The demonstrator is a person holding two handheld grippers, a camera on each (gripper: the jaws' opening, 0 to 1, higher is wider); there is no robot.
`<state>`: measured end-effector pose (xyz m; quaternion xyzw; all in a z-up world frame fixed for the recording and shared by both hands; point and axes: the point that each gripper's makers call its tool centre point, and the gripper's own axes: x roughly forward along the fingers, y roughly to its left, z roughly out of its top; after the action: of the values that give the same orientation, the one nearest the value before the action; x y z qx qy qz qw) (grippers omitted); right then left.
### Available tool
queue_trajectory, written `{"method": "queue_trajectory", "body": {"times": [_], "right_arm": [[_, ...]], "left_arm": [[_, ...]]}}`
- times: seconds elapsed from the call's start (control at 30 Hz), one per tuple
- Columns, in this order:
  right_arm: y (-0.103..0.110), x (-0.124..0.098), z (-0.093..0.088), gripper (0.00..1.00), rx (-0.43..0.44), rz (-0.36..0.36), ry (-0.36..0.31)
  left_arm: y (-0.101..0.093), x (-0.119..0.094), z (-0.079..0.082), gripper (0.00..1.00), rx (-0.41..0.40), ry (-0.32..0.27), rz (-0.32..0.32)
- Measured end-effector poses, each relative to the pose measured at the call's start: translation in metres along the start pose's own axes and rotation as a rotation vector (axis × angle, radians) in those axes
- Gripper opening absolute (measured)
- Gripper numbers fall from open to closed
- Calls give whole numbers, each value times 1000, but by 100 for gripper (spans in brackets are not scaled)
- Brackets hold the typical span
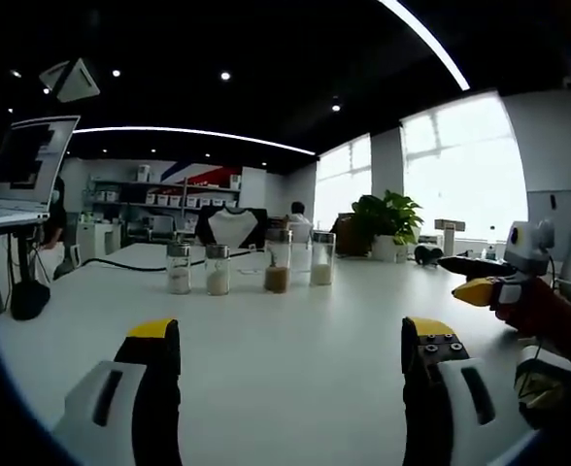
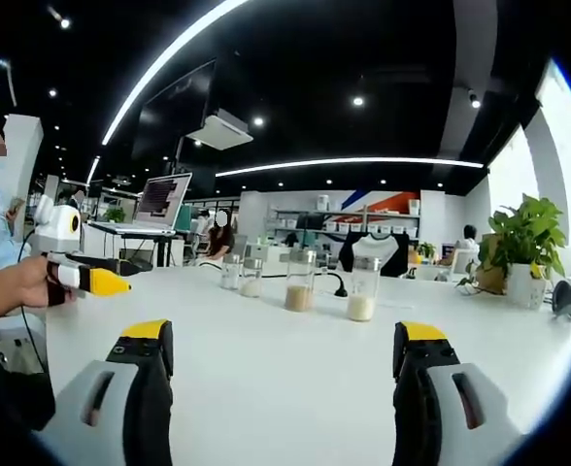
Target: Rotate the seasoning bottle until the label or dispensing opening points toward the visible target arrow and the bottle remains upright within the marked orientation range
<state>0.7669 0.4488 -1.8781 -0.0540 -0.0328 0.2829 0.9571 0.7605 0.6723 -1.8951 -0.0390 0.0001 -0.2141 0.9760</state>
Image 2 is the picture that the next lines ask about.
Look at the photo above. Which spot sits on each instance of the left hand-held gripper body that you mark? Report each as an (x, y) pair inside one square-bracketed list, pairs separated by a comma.
[(57, 233)]

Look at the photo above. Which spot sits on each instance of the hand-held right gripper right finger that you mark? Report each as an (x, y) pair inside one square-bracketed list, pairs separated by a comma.
[(414, 417)]

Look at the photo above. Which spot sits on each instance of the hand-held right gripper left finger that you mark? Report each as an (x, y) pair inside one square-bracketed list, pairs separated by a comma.
[(149, 417)]

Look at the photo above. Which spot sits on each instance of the small glass jar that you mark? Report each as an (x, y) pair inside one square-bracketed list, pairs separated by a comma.
[(230, 276)]

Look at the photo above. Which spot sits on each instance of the tall seasoning bottle white grains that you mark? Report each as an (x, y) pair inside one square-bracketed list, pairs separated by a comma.
[(361, 306)]

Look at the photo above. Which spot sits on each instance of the small seasoning bottle white powder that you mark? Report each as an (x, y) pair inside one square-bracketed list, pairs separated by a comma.
[(251, 286)]

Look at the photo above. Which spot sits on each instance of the tall seasoning bottle tan powder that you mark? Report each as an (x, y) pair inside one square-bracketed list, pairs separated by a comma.
[(299, 296)]

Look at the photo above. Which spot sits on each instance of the person's left hand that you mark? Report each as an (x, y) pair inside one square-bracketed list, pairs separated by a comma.
[(21, 286)]

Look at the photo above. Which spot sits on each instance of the black laptop stand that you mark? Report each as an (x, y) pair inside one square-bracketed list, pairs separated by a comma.
[(161, 250)]

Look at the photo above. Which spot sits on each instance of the small green plant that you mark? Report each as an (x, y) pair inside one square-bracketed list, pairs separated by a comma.
[(115, 214), (427, 250)]

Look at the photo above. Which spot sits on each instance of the silver open laptop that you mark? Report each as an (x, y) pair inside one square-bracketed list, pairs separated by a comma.
[(161, 199)]

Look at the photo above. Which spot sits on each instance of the dark cloth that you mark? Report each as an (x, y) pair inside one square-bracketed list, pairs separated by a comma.
[(9, 388)]

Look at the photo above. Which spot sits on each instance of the cardboard box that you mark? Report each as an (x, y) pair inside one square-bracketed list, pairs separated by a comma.
[(489, 281)]

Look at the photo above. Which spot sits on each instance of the black hanging screen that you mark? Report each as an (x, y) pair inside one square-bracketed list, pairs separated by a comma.
[(174, 111)]

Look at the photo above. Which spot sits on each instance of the black and white shirt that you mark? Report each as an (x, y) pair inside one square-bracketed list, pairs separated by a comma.
[(394, 255)]

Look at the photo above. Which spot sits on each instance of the white ceiling air conditioner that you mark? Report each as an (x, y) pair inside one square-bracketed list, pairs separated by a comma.
[(220, 130)]

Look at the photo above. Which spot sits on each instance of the long curved ceiling light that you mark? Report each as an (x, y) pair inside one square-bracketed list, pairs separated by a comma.
[(353, 161), (149, 77)]

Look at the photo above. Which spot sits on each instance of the black headphones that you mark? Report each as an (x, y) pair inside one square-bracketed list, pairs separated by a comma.
[(564, 293)]

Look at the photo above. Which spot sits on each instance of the shelf with white boxes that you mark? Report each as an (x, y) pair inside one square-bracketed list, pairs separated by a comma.
[(363, 225)]

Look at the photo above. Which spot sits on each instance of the green potted plant white pot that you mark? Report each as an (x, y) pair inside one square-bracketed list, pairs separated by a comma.
[(528, 233)]

